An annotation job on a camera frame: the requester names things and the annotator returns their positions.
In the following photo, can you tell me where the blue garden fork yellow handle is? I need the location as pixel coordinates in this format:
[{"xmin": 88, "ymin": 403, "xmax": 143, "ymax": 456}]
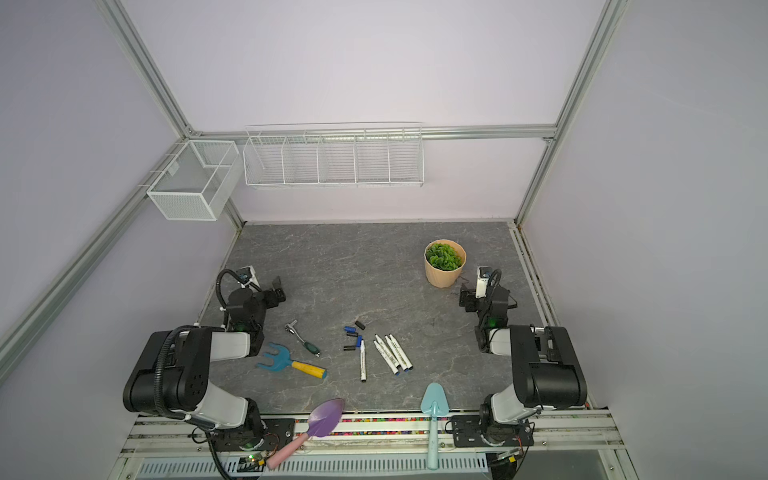
[{"xmin": 256, "ymin": 343, "xmax": 327, "ymax": 379}]

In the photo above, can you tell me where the white marker pen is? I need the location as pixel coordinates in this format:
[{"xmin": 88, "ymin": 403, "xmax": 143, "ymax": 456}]
[
  {"xmin": 388, "ymin": 334, "xmax": 413, "ymax": 371},
  {"xmin": 375, "ymin": 335, "xmax": 408, "ymax": 372},
  {"xmin": 374, "ymin": 340, "xmax": 399, "ymax": 375},
  {"xmin": 358, "ymin": 339, "xmax": 367, "ymax": 383}
]

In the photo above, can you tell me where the potted green plant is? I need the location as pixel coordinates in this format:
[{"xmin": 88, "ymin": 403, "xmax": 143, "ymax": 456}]
[{"xmin": 424, "ymin": 239, "xmax": 467, "ymax": 288}]

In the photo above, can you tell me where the white mesh box basket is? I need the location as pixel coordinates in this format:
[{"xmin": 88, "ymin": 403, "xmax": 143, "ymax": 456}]
[{"xmin": 147, "ymin": 140, "xmax": 244, "ymax": 221}]

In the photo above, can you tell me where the green handled ratchet screwdriver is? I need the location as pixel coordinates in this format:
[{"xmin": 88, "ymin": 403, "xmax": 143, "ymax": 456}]
[{"xmin": 285, "ymin": 320, "xmax": 321, "ymax": 358}]

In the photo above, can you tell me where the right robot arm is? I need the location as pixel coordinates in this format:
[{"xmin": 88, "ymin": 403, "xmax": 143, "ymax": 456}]
[{"xmin": 451, "ymin": 285, "xmax": 587, "ymax": 449}]

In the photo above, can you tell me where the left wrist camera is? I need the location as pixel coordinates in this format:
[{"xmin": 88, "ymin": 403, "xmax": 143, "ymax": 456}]
[{"xmin": 235, "ymin": 265, "xmax": 261, "ymax": 291}]

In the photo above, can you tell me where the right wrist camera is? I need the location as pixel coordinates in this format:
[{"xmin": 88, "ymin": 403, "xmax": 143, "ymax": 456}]
[{"xmin": 475, "ymin": 266, "xmax": 493, "ymax": 299}]

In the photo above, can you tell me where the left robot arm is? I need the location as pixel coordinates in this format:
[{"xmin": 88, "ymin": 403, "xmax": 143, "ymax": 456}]
[{"xmin": 122, "ymin": 267, "xmax": 286, "ymax": 451}]

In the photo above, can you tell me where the white wire basket rack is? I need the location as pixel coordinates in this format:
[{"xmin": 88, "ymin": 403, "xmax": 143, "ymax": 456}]
[{"xmin": 243, "ymin": 122, "xmax": 425, "ymax": 188}]

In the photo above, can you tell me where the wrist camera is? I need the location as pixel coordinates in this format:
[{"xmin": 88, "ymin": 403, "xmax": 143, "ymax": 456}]
[
  {"xmin": 235, "ymin": 265, "xmax": 261, "ymax": 291},
  {"xmin": 475, "ymin": 266, "xmax": 493, "ymax": 299}
]

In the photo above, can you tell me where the light blue garden trowel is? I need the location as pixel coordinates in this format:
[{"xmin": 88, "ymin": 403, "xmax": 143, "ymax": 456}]
[{"xmin": 421, "ymin": 382, "xmax": 449, "ymax": 470}]

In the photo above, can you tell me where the purple garden trowel pink handle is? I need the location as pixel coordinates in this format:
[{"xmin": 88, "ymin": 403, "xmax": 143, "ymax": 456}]
[{"xmin": 266, "ymin": 398, "xmax": 345, "ymax": 470}]

